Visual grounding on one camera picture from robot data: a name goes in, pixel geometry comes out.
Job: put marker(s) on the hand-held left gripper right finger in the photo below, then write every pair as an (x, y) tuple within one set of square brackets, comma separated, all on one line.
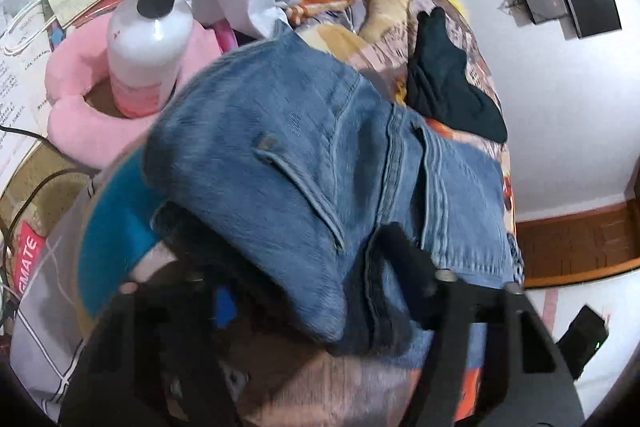
[(400, 257)]

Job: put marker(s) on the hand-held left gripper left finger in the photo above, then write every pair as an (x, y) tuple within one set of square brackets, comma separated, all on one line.
[(150, 332)]

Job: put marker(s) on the blue denim pants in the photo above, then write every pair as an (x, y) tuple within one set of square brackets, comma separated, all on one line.
[(280, 147)]

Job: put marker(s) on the grey checked cloth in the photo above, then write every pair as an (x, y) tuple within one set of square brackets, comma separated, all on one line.
[(45, 342)]

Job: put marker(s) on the teal cloth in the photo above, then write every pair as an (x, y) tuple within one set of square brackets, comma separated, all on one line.
[(115, 227)]

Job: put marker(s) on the red and white box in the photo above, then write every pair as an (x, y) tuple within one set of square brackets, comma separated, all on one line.
[(27, 252)]

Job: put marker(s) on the black folded garment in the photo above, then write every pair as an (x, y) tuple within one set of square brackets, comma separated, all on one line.
[(440, 77)]

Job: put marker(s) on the pink plush cushion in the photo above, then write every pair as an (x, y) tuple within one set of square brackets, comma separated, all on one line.
[(75, 127)]

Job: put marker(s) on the printed paper sheets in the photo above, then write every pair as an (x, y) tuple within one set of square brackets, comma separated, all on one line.
[(12, 107)]

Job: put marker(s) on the white pump lotion bottle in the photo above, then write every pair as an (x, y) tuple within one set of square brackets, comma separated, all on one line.
[(145, 57)]

